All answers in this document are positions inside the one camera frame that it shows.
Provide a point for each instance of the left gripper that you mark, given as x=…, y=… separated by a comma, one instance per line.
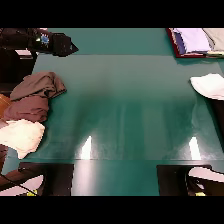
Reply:
x=62, y=44

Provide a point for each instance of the white shirt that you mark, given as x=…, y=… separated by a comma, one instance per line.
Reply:
x=209, y=86

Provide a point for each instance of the grey-brown garment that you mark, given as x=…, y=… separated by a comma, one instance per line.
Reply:
x=37, y=85

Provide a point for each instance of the cream garment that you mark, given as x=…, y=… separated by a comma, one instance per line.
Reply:
x=20, y=136

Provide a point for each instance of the red garment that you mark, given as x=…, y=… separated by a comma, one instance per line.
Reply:
x=171, y=41

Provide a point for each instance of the blue garment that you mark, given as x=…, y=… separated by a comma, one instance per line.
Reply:
x=180, y=44

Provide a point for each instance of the pale lilac garment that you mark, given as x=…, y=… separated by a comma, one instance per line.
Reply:
x=194, y=39

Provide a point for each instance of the beige garment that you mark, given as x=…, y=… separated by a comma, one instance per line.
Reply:
x=216, y=36

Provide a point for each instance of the black garment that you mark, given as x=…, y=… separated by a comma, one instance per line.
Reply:
x=218, y=123

